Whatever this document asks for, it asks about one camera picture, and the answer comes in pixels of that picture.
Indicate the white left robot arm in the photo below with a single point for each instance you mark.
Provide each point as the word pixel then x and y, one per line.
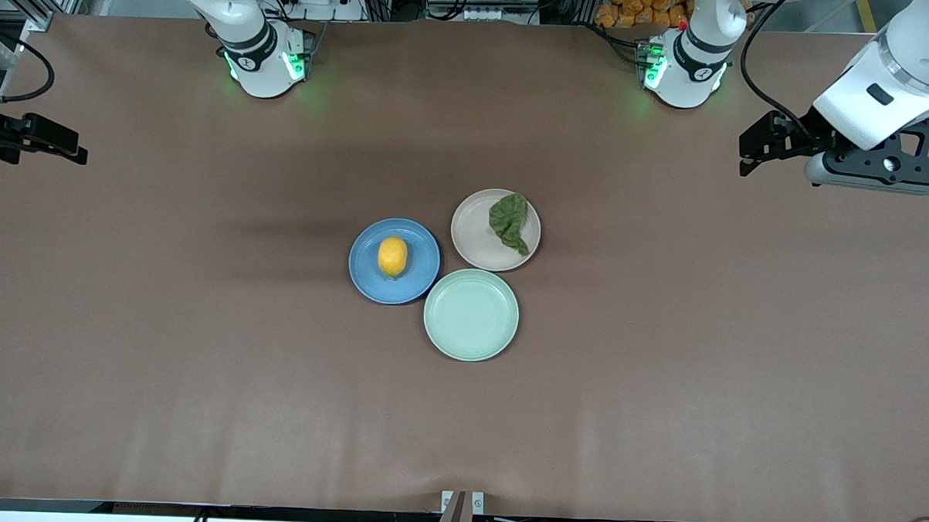
pixel 691 68

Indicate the beige plate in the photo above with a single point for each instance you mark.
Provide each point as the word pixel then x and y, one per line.
pixel 473 234

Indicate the brown table cover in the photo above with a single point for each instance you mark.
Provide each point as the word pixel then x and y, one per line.
pixel 198 360

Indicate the orange snack bags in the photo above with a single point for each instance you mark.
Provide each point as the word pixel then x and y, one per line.
pixel 635 8

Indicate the green lettuce leaf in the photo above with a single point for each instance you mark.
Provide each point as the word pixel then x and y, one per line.
pixel 508 216

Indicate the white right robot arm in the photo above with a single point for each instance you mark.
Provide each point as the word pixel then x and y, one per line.
pixel 259 68

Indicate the blue plate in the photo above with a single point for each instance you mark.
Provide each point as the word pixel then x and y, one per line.
pixel 417 279

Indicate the yellow lemon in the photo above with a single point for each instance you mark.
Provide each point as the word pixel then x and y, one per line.
pixel 392 257

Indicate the pale green plate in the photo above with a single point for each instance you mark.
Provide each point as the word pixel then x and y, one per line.
pixel 470 315

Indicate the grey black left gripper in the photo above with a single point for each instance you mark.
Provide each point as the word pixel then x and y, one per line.
pixel 798 137

